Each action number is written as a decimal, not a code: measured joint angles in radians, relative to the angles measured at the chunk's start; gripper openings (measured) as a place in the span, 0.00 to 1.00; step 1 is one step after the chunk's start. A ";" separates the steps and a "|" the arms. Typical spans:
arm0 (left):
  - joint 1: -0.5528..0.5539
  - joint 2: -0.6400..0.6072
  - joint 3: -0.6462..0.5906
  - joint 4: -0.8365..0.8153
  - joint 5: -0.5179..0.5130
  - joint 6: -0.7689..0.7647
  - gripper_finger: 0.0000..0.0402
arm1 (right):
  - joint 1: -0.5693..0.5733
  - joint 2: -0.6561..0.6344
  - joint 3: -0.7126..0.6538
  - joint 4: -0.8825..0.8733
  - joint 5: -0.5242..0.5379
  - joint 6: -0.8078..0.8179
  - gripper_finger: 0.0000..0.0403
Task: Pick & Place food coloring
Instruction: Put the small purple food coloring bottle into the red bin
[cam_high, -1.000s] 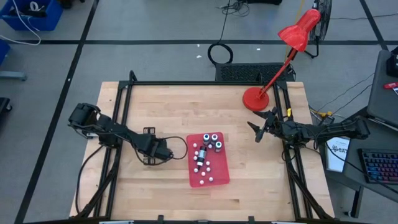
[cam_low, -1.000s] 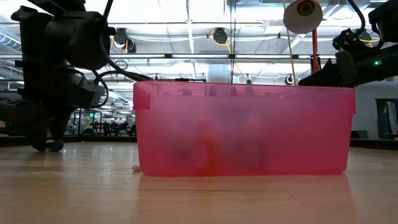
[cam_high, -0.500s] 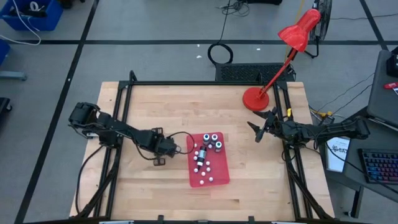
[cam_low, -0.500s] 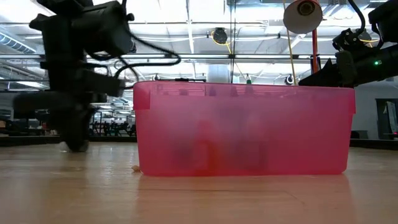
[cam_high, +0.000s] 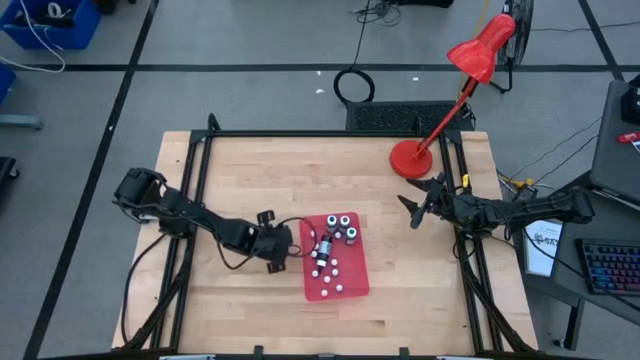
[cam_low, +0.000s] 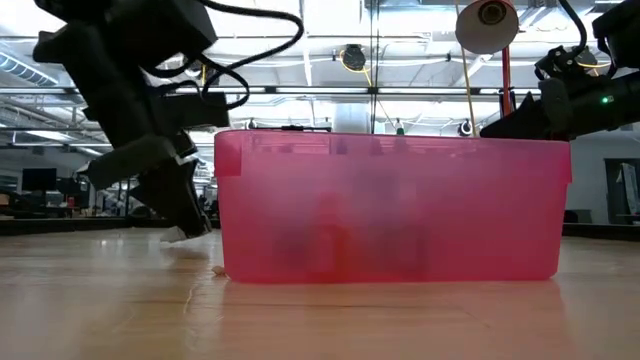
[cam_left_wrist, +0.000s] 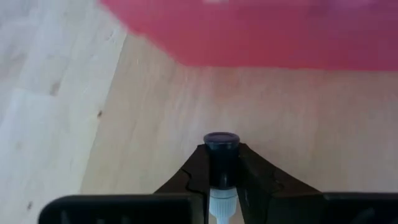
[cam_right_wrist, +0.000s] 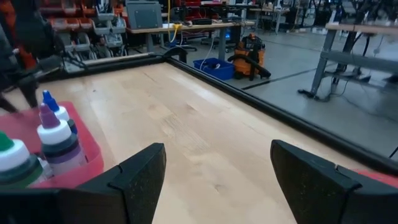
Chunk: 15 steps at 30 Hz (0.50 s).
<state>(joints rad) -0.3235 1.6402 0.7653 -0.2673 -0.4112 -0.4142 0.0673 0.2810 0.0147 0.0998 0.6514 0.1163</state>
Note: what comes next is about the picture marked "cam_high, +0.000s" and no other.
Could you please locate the white printed paper sheet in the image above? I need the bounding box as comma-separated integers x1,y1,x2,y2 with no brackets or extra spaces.
522,219,564,279

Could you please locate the black floor fan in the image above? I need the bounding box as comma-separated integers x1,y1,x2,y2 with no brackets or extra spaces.
492,0,535,95

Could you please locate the dark grey side desk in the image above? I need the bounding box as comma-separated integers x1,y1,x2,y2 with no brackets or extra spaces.
589,79,640,206

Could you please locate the blue plastic floor bin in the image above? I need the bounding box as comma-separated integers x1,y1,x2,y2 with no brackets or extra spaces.
0,63,16,105
0,0,101,51

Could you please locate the black equipment box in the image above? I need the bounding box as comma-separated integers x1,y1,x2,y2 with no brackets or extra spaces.
621,73,640,126

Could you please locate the grey metal table foot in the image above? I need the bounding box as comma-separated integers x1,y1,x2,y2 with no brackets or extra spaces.
0,113,44,131

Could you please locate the black backlit keyboard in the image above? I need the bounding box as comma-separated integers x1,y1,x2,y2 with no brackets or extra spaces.
574,237,640,297

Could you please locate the red desk lamp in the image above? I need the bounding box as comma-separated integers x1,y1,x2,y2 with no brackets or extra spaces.
389,13,516,180

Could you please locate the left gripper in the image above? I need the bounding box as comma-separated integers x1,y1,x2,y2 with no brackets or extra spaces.
249,209,295,275

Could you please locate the black aluminium table frame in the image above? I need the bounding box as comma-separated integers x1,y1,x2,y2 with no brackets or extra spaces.
112,112,539,360

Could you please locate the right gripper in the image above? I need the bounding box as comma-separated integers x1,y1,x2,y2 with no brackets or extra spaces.
397,174,476,230

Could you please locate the black perforated floor mat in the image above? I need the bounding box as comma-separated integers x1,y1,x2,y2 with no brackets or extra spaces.
345,99,476,132

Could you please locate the yellow hanging cord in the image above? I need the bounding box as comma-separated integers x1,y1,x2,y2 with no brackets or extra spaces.
457,0,492,99

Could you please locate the black base cable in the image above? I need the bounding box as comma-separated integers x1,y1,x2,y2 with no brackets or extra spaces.
121,232,169,346

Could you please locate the pink translucent plastic bin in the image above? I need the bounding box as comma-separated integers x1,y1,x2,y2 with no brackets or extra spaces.
298,211,371,303

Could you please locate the tangled black cable bundle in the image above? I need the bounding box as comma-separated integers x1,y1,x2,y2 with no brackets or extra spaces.
349,0,404,27

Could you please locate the white cable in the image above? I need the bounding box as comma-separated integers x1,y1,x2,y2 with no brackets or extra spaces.
0,0,69,75

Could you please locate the yellow power plug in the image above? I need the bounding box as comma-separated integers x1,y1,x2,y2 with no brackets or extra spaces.
499,173,540,202

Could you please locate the black coiled floor cable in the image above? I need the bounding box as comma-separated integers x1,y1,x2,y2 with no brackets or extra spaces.
333,0,376,105

